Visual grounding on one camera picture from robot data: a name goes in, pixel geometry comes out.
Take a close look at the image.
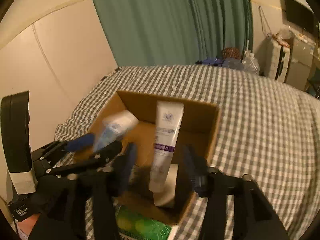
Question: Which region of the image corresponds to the green 999 medicine box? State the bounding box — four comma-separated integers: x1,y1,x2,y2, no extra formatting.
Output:
116,206,178,240

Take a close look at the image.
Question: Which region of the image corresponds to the light blue tissue pack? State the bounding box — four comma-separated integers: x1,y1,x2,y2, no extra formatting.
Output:
93,110,139,152

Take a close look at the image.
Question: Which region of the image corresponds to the white purple cream tube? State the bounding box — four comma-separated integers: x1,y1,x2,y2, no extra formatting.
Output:
149,101,184,193

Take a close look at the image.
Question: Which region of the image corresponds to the grey white checkered bedspread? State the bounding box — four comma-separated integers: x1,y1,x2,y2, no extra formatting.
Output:
55,65,319,239

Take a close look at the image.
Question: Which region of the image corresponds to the brown cardboard box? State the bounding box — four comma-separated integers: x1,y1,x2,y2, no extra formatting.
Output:
89,90,220,225

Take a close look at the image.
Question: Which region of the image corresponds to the clear plastic water bottle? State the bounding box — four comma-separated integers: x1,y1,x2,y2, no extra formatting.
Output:
242,50,260,75

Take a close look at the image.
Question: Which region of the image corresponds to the white suitcase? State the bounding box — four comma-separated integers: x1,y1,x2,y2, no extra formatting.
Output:
264,39,290,83

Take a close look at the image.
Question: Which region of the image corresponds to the brown patterned round object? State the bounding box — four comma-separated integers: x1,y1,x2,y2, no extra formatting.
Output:
221,47,241,60

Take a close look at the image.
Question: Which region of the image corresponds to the silver mini fridge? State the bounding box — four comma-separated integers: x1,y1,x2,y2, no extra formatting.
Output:
285,37,313,90

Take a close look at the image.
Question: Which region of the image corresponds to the green curtain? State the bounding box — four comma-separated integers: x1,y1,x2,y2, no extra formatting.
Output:
93,0,253,66

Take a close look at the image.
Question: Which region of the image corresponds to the black wall television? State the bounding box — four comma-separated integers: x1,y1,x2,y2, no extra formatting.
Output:
285,0,315,34

